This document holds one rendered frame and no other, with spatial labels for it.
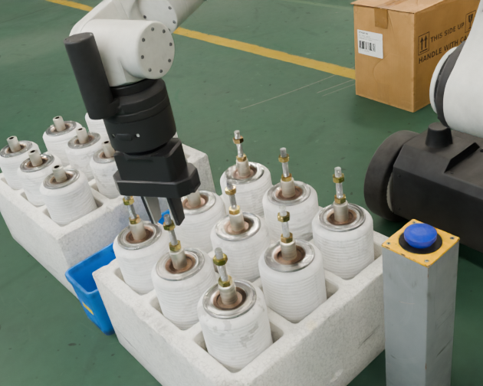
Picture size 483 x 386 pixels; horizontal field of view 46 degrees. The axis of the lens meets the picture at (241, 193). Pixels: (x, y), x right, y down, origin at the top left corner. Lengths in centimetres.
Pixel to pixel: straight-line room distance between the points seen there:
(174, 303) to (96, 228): 38
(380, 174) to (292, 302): 45
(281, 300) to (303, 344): 7
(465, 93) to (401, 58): 87
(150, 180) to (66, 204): 45
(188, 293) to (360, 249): 27
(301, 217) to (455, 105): 30
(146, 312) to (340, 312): 30
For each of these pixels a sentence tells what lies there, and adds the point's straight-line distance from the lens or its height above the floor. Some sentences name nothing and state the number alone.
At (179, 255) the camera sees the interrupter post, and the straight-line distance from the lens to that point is 85.
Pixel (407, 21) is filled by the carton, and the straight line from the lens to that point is 170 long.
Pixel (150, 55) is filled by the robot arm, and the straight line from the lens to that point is 67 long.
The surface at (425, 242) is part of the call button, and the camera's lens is 74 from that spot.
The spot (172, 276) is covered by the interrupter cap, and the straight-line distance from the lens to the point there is 85.
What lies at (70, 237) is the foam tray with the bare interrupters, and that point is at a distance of 118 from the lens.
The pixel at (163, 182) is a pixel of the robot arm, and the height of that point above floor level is 42.
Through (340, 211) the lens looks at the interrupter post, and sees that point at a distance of 89.
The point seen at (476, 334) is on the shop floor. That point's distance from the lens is 108.
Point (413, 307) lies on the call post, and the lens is 79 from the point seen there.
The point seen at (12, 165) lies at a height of 23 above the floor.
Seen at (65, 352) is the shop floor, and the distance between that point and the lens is 119.
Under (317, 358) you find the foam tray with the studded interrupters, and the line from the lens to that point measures 88.
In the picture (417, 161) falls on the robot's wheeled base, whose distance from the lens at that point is 116.
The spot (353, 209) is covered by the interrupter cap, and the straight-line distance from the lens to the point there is 92.
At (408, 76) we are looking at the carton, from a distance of 175.
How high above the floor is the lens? 79
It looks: 32 degrees down
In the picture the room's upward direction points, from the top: 11 degrees counter-clockwise
